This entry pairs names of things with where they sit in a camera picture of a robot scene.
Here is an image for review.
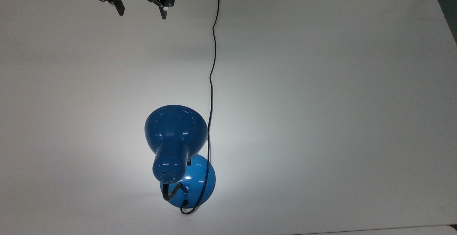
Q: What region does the blue gooseneck desk lamp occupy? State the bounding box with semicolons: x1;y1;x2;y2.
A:
144;105;216;209

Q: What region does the black lamp power cable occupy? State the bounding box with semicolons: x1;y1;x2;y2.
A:
180;0;237;215

